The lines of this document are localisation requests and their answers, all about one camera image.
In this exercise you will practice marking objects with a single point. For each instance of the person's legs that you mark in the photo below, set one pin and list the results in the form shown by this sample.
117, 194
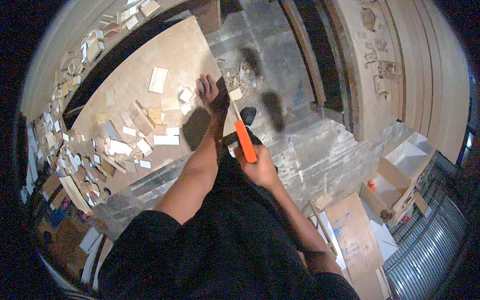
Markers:
248, 113

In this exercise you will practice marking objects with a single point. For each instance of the pile of wood offcuts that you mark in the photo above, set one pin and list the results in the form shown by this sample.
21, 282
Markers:
120, 142

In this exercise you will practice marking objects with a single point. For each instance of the large white laminate piece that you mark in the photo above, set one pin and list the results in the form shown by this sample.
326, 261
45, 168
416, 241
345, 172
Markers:
158, 80

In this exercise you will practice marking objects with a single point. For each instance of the person's body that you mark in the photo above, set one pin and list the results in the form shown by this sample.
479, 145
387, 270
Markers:
225, 255

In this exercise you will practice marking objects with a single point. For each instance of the stack of white boards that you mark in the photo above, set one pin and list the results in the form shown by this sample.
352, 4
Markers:
92, 251

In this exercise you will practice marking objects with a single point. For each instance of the small beige wood offcut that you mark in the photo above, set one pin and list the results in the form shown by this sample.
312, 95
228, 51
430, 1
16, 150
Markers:
235, 93

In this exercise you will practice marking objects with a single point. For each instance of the person's right fingers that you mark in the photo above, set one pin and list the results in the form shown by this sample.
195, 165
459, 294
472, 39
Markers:
241, 155

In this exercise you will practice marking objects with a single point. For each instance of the metal table frame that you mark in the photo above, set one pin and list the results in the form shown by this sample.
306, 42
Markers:
161, 182

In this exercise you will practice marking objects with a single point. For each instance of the shelf of wood scraps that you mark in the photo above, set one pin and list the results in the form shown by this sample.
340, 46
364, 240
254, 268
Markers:
63, 93

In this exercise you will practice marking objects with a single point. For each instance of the dark slipper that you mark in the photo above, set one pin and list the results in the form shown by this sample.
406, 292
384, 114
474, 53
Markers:
251, 60
273, 110

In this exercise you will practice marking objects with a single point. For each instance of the corrugated metal shutter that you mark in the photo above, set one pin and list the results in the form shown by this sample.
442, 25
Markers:
427, 251

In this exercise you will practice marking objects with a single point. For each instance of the small red container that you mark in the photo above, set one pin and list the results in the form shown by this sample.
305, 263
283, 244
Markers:
371, 185

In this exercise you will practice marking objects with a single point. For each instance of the wood pieces on wall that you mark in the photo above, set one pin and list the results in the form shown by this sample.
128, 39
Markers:
382, 63

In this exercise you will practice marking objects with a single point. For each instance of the wooden door frame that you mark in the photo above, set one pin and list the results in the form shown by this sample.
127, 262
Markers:
318, 63

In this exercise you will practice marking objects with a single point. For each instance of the white laminate strip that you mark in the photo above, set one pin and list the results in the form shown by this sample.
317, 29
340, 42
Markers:
166, 140

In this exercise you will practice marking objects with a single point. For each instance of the open wooden cabinet boxes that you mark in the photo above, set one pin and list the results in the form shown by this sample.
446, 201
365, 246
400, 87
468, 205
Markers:
403, 168

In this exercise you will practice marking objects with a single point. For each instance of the plywood board with blue marks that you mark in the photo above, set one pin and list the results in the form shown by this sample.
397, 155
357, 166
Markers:
354, 240

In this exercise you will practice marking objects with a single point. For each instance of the small white square offcut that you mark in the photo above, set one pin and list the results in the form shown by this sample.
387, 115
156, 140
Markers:
185, 109
186, 95

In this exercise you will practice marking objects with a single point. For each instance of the person's right hand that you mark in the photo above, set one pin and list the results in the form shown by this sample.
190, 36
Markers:
262, 170

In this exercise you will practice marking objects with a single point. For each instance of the person's left hand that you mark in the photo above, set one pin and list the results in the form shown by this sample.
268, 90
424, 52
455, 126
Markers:
207, 91

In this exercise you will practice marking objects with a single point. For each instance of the heap of wood debris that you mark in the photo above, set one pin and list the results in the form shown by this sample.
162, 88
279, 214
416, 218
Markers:
243, 73

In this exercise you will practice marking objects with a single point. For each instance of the large plywood board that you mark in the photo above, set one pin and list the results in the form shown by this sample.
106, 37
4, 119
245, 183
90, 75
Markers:
176, 52

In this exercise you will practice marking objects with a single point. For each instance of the person's left fingers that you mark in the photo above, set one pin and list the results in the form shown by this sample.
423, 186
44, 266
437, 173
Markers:
203, 82

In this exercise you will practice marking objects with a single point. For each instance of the long pale wood plank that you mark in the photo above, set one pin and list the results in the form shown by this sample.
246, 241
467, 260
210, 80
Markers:
75, 194

